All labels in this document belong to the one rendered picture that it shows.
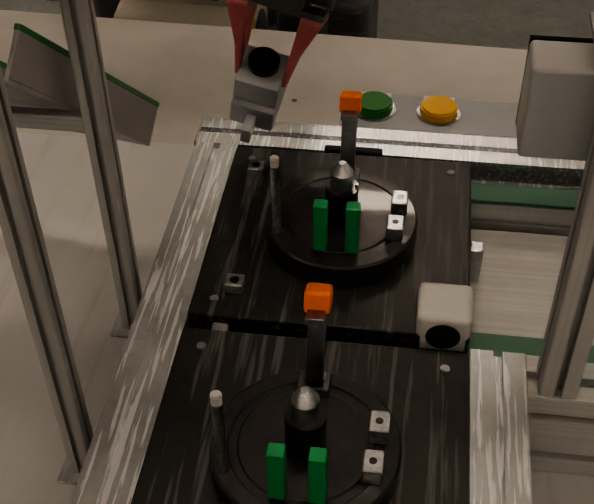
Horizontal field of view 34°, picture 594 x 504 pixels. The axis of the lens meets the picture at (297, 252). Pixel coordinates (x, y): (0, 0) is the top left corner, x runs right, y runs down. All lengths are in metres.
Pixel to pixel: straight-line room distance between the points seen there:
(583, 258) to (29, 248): 0.38
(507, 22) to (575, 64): 2.58
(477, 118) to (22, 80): 0.52
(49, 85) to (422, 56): 0.69
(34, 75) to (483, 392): 0.43
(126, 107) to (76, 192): 0.25
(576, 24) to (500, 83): 1.94
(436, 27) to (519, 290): 2.27
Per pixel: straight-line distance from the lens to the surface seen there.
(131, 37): 1.44
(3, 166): 0.65
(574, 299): 0.73
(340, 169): 0.86
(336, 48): 1.39
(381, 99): 1.08
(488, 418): 0.79
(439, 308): 0.82
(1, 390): 0.97
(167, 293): 0.89
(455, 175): 0.99
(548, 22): 3.26
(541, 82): 0.65
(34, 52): 0.78
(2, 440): 0.93
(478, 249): 0.91
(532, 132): 0.67
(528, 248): 1.00
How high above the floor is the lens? 1.58
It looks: 43 degrees down
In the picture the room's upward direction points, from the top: 1 degrees counter-clockwise
